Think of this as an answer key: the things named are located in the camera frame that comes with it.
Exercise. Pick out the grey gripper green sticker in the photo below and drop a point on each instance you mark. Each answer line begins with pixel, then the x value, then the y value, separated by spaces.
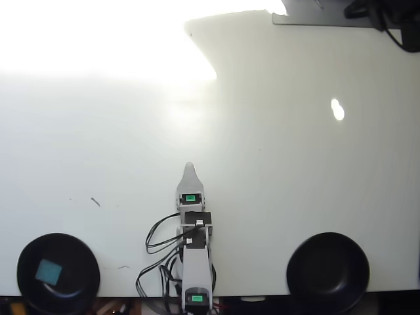
pixel 190 197

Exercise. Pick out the blue foam cube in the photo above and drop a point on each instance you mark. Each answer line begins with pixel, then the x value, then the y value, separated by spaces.
pixel 48 271

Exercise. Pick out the white object under table edge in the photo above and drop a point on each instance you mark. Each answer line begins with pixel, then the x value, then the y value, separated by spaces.
pixel 252 299

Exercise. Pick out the black round bowl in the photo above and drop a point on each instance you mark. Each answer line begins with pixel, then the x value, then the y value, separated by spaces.
pixel 328 272
pixel 75 262

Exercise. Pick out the grey monitor stand base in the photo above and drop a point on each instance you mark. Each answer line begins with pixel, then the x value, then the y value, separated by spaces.
pixel 328 20

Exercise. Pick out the yellow object under table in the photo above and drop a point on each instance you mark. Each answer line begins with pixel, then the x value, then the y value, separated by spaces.
pixel 18 308

